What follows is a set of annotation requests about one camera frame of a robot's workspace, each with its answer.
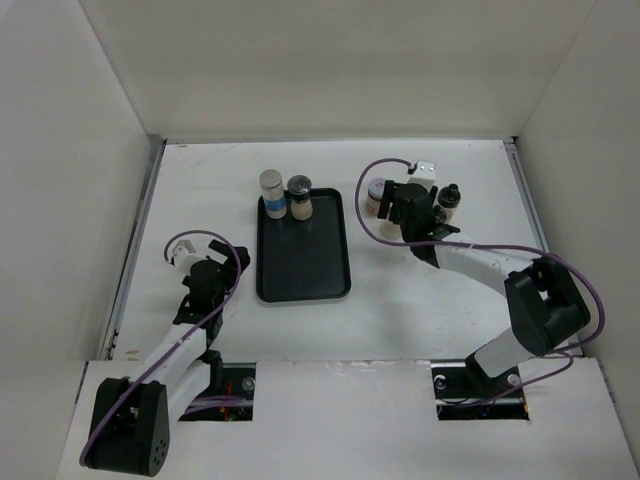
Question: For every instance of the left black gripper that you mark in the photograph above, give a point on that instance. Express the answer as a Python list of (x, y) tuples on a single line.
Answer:
[(242, 258)]

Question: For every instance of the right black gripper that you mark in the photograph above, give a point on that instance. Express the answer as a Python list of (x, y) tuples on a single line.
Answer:
[(387, 199)]

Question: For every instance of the blue label silver cap bottle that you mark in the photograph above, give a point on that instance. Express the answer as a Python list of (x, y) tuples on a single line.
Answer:
[(273, 194)]

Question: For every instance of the clear dome cap spice bottle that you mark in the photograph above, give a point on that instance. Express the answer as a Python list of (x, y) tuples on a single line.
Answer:
[(299, 188)]

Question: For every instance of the yellow cap sauce bottle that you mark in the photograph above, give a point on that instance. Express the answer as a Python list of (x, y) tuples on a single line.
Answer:
[(390, 230)]

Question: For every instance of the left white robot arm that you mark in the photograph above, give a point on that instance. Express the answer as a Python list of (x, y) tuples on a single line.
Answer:
[(132, 416)]

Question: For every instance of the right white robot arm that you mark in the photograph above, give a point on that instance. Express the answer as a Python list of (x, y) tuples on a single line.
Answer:
[(544, 304)]

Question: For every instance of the black knob cap bottle front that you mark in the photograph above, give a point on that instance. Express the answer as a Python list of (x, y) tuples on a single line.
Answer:
[(440, 215)]

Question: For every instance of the black knob cap bottle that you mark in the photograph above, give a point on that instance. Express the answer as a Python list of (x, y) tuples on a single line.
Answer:
[(440, 215), (448, 200)]

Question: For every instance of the black knob cap bottle rear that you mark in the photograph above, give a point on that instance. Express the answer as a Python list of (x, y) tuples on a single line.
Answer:
[(448, 200)]

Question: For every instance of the black rectangular plastic tray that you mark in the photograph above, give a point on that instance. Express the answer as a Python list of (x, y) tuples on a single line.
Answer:
[(303, 260)]

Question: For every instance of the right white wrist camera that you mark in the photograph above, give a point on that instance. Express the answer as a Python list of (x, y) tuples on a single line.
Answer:
[(423, 173)]

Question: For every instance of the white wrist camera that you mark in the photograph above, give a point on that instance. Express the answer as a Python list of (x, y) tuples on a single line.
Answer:
[(183, 256), (423, 173)]

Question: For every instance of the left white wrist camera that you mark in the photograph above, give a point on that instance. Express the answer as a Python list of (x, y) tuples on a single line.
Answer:
[(183, 256)]

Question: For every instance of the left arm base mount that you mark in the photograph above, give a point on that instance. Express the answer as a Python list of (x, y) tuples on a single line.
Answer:
[(229, 399)]

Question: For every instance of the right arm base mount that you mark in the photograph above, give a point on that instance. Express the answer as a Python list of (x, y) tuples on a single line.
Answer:
[(460, 396)]

